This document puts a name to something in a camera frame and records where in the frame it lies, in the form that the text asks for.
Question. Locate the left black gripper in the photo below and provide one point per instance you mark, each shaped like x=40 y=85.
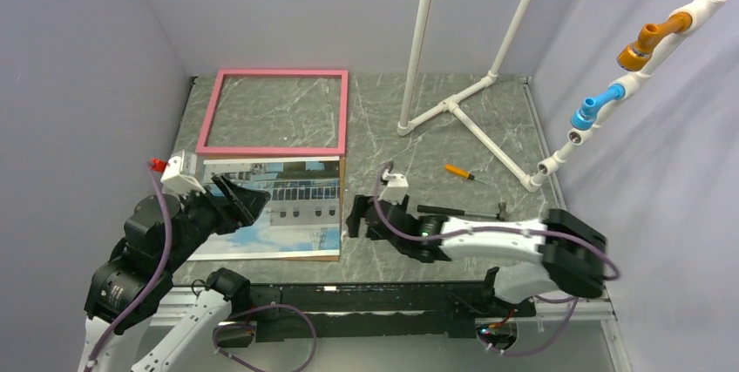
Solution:
x=248 y=201

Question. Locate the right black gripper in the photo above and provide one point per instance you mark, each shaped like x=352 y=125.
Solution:
x=361 y=204

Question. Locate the brown backing board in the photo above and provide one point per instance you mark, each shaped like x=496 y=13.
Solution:
x=340 y=208

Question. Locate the building and sky photo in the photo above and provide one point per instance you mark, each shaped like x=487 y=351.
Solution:
x=288 y=213

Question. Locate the pink picture frame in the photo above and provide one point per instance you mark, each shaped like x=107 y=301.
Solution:
x=276 y=113

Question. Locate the orange handled screwdriver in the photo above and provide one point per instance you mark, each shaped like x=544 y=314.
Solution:
x=462 y=173

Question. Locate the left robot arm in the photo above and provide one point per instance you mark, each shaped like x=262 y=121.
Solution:
x=125 y=292

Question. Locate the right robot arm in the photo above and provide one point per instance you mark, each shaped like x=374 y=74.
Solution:
x=558 y=252

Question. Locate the blue nozzle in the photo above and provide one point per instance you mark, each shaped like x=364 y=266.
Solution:
x=587 y=114

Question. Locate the orange nozzle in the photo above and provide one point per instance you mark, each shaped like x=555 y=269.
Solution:
x=637 y=54

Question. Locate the white PVC pipe stand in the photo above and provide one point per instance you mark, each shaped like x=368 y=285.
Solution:
x=567 y=47

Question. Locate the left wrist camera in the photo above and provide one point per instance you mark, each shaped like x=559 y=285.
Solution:
x=179 y=173

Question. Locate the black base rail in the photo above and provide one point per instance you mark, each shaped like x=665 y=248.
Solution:
x=374 y=309

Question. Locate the black handled hammer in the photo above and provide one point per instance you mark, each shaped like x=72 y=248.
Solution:
x=500 y=215

